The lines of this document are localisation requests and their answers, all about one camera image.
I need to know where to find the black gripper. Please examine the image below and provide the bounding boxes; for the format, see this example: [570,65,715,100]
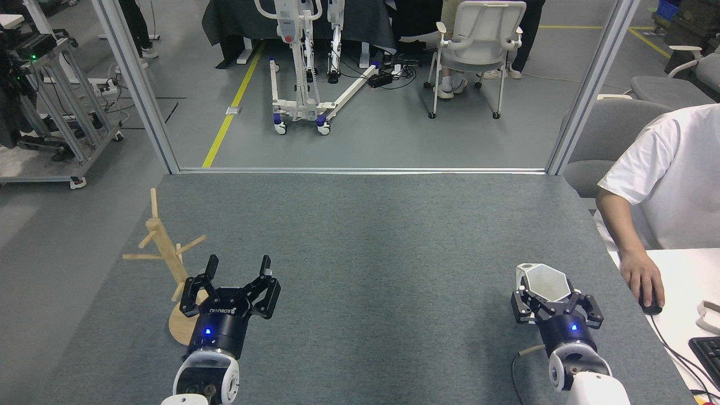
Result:
[179,254,282,361]
[511,287,605,356]

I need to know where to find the white faceted cup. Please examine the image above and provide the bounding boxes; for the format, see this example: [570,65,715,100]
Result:
[515,263,574,304]

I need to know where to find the black computer mouse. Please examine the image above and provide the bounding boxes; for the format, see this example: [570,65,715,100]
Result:
[638,284,663,316]

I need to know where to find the wooden cup rack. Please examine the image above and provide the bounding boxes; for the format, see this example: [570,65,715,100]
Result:
[123,188,234,347]

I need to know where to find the person's right hand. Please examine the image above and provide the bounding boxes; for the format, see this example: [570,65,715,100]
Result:
[620,249,665,308]

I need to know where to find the white desk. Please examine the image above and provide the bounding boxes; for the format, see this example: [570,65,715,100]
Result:
[607,247,720,405]

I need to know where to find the white curved plastic object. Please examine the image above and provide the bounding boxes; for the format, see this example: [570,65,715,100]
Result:
[693,301,720,336]

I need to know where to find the black keyboard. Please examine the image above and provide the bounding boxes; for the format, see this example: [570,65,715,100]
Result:
[688,336,720,389]

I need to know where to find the grey office chair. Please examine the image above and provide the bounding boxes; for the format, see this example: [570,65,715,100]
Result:
[629,45,720,113]
[562,97,673,199]

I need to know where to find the white stand on wheels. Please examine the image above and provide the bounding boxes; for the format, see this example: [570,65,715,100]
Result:
[253,0,383,136]

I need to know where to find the white power strip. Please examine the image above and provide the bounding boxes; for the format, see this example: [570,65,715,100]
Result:
[84,78,122,95]

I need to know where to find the white office chair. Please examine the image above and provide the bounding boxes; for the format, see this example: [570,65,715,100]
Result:
[426,1,527,120]

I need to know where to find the black robot equipment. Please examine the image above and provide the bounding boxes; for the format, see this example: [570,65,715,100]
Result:
[0,22,62,150]

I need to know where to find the black cloth covered table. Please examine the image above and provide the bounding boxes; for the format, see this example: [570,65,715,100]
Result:
[391,0,445,51]
[201,0,397,69]

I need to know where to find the dark stacked crates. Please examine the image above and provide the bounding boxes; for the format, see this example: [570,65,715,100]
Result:
[664,0,720,54]

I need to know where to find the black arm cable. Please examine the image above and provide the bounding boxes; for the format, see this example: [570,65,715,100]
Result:
[511,344,546,405]

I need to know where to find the black mouse cable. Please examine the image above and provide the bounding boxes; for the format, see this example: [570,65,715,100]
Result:
[647,312,720,397]

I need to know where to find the silver frame post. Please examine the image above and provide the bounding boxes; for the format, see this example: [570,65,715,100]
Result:
[546,0,641,176]
[90,0,181,175]

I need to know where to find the metal frame cart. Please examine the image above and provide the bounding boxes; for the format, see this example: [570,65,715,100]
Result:
[0,34,124,189]

